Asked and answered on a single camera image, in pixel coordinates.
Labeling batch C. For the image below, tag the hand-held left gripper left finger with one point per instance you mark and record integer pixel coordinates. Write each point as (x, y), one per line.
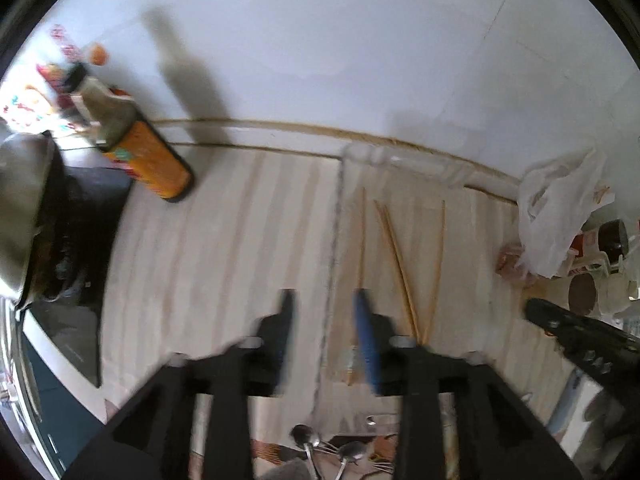
(285, 320)

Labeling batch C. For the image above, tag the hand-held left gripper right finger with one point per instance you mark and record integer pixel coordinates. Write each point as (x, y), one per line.
(366, 340)

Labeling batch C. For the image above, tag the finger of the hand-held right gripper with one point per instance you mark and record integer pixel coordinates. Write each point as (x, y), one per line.
(575, 332)

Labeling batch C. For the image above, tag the wooden chopstick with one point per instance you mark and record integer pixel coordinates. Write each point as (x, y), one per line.
(437, 260)
(393, 260)
(402, 265)

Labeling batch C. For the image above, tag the steel spoon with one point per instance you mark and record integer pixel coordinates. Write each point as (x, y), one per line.
(350, 452)
(305, 436)

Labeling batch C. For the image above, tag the brown lid jar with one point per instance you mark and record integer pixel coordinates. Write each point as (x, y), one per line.
(582, 294)

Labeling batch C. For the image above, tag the blue grey phone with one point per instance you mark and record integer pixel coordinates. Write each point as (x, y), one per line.
(565, 402)

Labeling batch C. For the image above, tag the striped cat print table mat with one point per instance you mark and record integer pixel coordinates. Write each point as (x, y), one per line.
(225, 260)

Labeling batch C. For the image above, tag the cola bottle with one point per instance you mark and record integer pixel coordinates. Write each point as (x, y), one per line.
(613, 237)

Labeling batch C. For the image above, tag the white plastic bag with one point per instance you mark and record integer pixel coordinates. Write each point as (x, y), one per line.
(550, 210)

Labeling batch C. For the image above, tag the black gas stove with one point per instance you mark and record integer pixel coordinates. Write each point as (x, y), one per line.
(95, 260)

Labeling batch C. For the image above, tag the dark soy sauce bottle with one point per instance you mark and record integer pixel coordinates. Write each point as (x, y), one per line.
(150, 160)

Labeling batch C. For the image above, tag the steel wok lid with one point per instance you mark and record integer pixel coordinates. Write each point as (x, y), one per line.
(20, 210)

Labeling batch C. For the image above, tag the colourful wall stickers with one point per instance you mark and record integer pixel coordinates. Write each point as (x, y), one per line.
(55, 55)

